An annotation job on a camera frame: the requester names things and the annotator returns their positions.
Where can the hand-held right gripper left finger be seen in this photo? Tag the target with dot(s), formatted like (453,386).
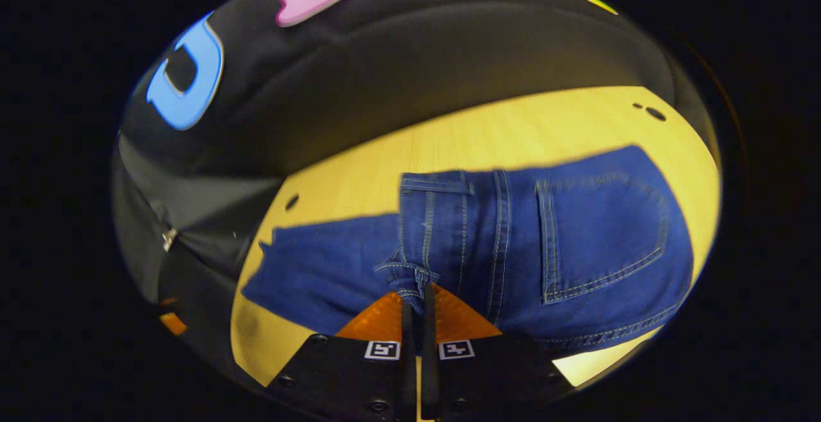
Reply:
(408,377)

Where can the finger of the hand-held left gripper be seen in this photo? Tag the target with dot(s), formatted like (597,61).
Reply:
(173,322)

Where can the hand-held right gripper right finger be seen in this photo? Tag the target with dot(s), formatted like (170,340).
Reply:
(428,377)

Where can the blue denim jeans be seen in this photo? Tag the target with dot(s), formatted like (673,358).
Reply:
(577,236)

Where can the black backdrop cloth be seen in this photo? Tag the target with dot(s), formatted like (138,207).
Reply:
(417,56)

